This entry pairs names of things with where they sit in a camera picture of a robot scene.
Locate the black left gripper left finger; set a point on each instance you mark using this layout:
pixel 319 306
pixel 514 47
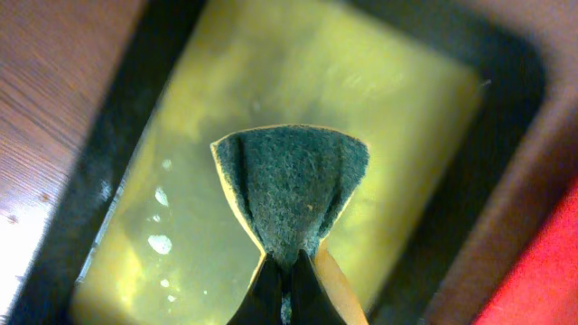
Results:
pixel 262 303

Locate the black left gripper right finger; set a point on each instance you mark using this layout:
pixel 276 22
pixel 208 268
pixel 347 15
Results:
pixel 310 303

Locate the green and yellow sponge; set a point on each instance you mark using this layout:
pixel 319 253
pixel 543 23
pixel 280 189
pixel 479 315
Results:
pixel 287 185

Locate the red plastic tray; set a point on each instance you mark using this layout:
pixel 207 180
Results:
pixel 541 289

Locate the black tray with yellow liquid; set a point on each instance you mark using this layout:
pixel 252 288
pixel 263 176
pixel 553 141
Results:
pixel 144 233

